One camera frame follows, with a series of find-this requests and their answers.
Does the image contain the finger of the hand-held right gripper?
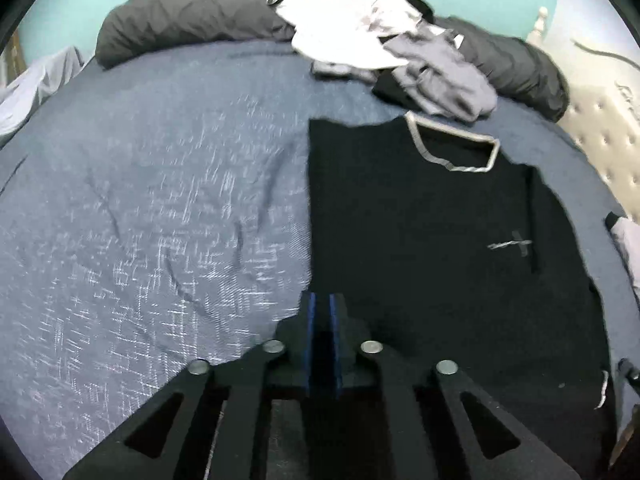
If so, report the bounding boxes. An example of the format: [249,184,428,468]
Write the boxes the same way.
[616,357,640,396]

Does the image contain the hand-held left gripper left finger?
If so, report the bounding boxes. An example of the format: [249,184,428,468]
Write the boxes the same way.
[62,291,317,480]

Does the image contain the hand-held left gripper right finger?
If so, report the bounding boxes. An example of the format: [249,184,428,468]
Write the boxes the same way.
[329,292,581,480]

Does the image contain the black sweater with white trim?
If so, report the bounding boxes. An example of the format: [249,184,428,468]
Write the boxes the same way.
[270,112,613,480]

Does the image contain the bed with blue sheet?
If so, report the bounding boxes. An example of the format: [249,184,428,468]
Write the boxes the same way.
[0,40,640,480]

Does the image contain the cream tufted headboard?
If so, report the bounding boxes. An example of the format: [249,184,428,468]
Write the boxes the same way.
[525,5,640,211]

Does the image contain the black cloth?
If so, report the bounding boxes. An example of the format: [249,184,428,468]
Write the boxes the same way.
[371,72,421,111]

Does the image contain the small grey cloth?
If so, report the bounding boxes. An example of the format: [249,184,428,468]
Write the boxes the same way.
[311,59,376,83]

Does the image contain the grey garment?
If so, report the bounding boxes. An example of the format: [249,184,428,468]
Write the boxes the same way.
[382,27,498,123]

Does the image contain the white shirt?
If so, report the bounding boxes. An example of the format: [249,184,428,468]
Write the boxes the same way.
[266,0,423,70]

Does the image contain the black garment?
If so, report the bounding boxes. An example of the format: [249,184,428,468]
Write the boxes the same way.
[400,0,436,26]

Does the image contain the cream bedpost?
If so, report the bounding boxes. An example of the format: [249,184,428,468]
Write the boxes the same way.
[526,6,551,46]

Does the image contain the light purple blanket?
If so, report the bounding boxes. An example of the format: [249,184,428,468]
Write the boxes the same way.
[0,46,86,136]

